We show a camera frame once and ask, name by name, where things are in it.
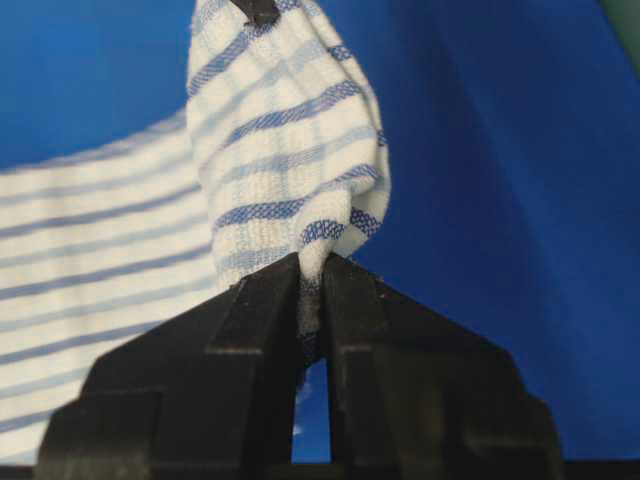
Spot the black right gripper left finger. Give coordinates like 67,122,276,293
34,254,301,479

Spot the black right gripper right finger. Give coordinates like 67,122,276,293
322,255,564,479

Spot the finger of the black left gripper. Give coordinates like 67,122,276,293
231,0,280,26

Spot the blue white striped towel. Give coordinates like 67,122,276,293
1,1,391,465

